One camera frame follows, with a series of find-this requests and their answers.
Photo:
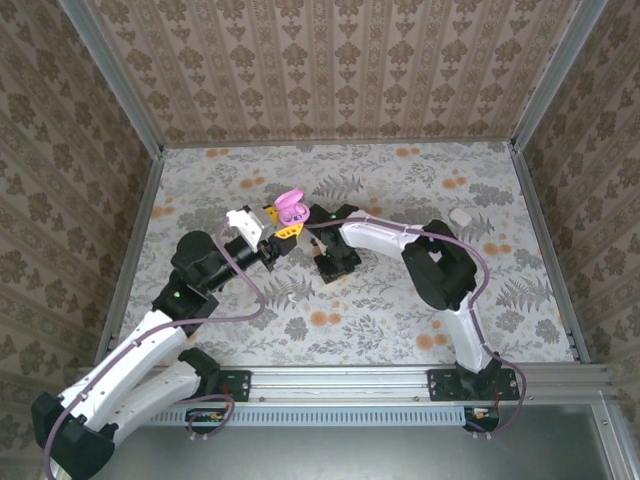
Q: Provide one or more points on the pink earbud charging case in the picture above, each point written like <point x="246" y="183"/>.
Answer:
<point x="292" y="197"/>

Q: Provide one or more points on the white earbud charging case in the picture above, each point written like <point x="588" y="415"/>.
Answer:
<point x="459" y="216"/>

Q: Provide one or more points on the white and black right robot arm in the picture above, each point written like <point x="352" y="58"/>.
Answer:
<point x="380" y="235"/>

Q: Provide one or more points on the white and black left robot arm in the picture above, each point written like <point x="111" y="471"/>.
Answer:
<point x="130" y="360"/>

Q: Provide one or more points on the small connector board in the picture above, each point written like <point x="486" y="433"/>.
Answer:
<point x="205" y="417"/>
<point x="482" y="415"/>

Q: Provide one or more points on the grey metal sheet panel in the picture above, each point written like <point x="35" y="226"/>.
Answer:
<point x="350" y="455"/>

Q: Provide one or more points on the aluminium table side rail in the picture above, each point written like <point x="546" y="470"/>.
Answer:
<point x="145" y="210"/>
<point x="537" y="210"/>

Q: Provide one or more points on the aluminium mounting rail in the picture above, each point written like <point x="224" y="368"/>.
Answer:
<point x="340" y="385"/>

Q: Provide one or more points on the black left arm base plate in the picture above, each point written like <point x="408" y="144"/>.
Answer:
<point x="240" y="385"/>

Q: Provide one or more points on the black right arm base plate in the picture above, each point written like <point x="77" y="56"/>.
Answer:
<point x="440" y="385"/>

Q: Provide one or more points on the aluminium frame post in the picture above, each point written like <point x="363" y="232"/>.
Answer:
<point x="115" y="85"/>
<point x="555" y="75"/>

